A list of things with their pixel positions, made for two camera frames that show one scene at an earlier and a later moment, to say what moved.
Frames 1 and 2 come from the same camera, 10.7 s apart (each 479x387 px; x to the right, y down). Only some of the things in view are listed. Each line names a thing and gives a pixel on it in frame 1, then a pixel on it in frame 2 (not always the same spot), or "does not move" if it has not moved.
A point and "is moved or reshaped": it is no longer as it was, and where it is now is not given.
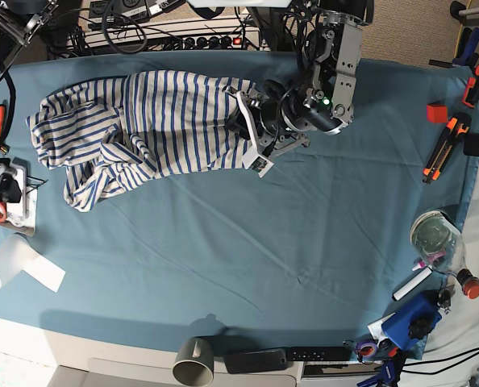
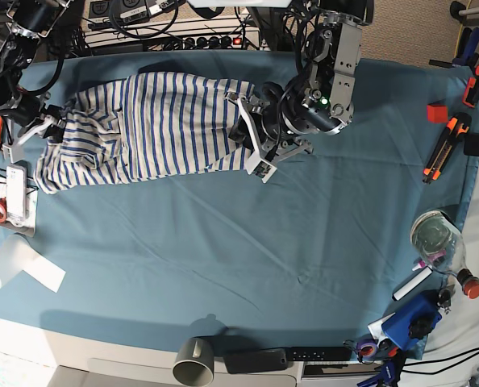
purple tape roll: x=368 y=350 does not move
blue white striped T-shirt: x=110 y=135 is moved or reshaped
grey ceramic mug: x=194 y=366 does not move
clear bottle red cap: x=441 y=245 does not move
